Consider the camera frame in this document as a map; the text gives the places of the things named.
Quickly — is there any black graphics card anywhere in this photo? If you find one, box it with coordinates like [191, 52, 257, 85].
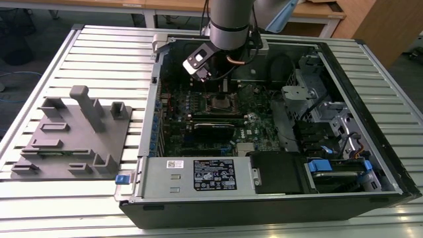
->
[194, 122, 237, 147]

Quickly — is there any grey parts rack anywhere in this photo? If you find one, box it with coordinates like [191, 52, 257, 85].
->
[10, 85, 134, 179]

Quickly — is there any silver CPU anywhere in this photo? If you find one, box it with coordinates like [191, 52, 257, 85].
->
[211, 97, 233, 110]

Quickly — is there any blue floor cable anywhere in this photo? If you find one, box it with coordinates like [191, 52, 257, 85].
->
[0, 70, 44, 103]

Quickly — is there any silver chipset heat sink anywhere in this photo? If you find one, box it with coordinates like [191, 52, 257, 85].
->
[237, 142, 258, 152]

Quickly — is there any wooden cabinet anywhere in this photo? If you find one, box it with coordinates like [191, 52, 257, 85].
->
[330, 0, 423, 69]

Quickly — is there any black disk bay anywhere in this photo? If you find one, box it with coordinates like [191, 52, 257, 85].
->
[293, 120, 342, 159]

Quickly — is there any black office chair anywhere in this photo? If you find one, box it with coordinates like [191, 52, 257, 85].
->
[0, 7, 38, 66]

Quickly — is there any silver power supply unit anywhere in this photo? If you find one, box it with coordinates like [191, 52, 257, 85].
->
[134, 156, 258, 199]

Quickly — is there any silver drive cage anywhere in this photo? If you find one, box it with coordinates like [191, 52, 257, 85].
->
[281, 54, 367, 159]

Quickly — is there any metal socket cover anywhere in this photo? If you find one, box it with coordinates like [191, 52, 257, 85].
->
[235, 84, 257, 108]

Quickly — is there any coloured wire bundle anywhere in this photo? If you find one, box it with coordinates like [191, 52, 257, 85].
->
[350, 145, 369, 160]

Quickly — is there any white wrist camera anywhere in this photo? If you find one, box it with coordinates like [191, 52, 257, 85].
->
[183, 46, 213, 75]

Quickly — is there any black looped cable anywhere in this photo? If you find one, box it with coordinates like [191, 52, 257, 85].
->
[269, 53, 295, 84]

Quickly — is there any grey case latch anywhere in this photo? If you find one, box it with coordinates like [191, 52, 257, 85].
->
[151, 34, 171, 54]

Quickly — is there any green motherboard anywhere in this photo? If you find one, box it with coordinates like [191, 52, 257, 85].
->
[158, 81, 289, 158]

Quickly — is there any blue disk carrier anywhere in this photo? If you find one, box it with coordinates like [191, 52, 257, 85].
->
[306, 158, 374, 185]

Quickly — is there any CPU socket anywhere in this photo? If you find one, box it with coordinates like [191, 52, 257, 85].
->
[205, 92, 242, 115]

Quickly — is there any black chair base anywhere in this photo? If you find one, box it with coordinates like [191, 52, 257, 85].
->
[402, 34, 423, 60]

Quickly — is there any black PC case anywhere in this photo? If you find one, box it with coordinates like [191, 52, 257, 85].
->
[114, 33, 423, 230]

